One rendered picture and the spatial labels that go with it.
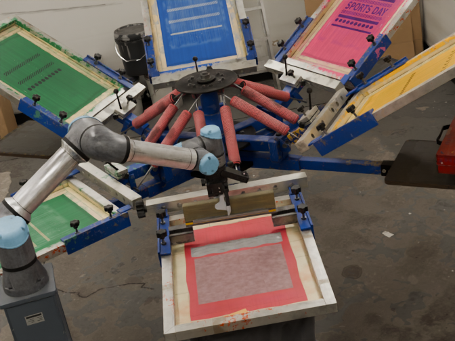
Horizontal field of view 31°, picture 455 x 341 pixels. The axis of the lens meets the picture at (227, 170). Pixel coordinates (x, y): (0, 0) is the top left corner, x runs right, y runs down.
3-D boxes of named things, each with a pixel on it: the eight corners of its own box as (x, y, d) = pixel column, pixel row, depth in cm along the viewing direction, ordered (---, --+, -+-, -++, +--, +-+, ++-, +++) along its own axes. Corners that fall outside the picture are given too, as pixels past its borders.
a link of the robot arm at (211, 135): (193, 128, 306) (214, 121, 309) (198, 155, 311) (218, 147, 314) (203, 134, 300) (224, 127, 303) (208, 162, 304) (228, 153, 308)
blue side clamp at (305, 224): (315, 239, 319) (313, 224, 316) (302, 242, 319) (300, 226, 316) (302, 203, 346) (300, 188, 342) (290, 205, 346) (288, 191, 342)
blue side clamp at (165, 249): (173, 265, 318) (170, 250, 315) (160, 268, 318) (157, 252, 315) (171, 226, 345) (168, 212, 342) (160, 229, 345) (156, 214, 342)
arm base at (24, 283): (4, 302, 267) (-5, 276, 262) (3, 277, 280) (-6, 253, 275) (50, 289, 269) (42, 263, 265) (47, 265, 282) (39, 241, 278)
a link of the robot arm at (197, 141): (181, 151, 293) (208, 141, 298) (168, 142, 303) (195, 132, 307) (185, 171, 297) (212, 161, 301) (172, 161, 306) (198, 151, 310)
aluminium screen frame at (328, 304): (338, 312, 275) (336, 302, 273) (165, 343, 274) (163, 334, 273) (298, 200, 345) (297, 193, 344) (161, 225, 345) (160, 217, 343)
